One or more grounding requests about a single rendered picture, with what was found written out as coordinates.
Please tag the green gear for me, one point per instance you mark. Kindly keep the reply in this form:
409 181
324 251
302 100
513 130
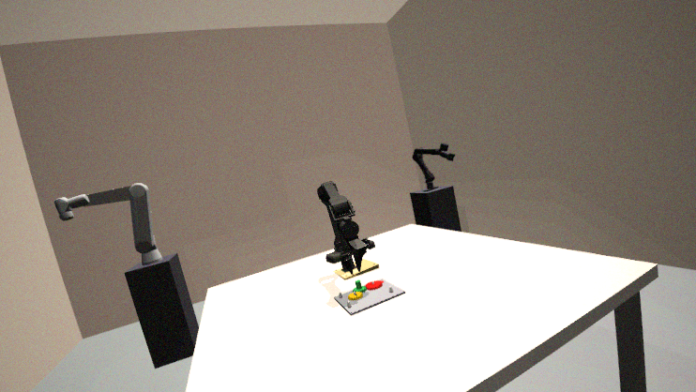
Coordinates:
359 287

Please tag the red gear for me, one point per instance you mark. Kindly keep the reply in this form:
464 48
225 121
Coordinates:
376 285

